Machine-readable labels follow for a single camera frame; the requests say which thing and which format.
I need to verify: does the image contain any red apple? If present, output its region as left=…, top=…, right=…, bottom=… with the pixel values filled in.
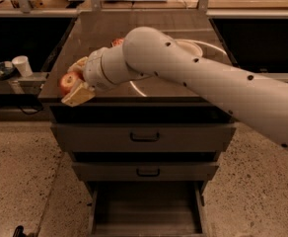
left=59, top=71, right=83, bottom=96

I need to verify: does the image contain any grey drawer cabinet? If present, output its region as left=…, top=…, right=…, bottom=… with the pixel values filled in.
left=39, top=10, right=235, bottom=237

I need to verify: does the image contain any black object at floor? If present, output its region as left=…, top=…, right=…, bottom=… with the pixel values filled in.
left=12, top=225, right=36, bottom=237

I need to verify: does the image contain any open bottom drawer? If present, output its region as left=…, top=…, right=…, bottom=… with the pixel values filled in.
left=87, top=182, right=209, bottom=237

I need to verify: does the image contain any white foam cup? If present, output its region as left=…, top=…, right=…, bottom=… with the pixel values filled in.
left=12, top=55, right=33, bottom=77

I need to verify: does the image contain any middle grey drawer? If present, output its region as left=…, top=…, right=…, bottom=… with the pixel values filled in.
left=72, top=162, right=218, bottom=182

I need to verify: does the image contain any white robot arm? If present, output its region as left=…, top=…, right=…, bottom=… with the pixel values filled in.
left=62, top=27, right=288, bottom=150

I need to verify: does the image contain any crushed red soda can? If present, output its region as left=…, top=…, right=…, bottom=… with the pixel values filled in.
left=110, top=38, right=124, bottom=47

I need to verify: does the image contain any dark blue dish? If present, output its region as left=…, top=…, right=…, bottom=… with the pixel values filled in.
left=0, top=61, right=16, bottom=81

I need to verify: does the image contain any top grey drawer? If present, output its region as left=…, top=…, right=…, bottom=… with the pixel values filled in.
left=51, top=123, right=236, bottom=152

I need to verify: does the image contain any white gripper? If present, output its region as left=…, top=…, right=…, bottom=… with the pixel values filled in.
left=61, top=46, right=117, bottom=107

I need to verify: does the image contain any black floor cable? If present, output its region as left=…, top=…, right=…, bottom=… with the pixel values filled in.
left=0, top=104, right=44, bottom=116

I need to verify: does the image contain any grey drawer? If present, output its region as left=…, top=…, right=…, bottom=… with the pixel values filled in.
left=72, top=162, right=218, bottom=182
left=51, top=123, right=236, bottom=152

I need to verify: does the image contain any white bowl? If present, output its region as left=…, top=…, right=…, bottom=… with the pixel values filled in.
left=177, top=39, right=203, bottom=57

